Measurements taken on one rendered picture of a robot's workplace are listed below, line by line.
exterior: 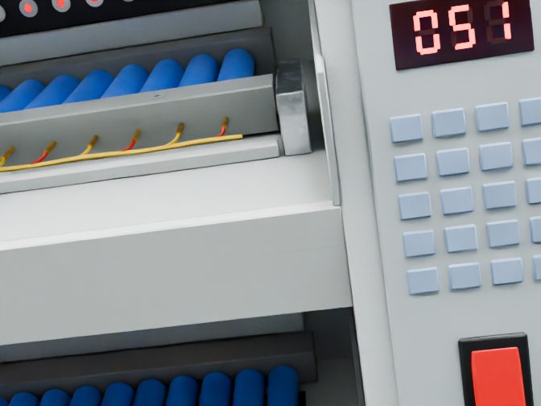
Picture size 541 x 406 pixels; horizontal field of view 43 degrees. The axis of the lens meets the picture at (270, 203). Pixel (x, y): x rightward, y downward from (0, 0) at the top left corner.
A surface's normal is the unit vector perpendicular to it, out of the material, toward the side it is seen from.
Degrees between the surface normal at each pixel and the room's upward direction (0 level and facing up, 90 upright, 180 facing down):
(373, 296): 90
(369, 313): 90
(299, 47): 90
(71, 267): 110
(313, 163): 20
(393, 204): 90
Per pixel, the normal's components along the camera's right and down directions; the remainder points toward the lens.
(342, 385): -0.15, -0.88
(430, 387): -0.07, 0.15
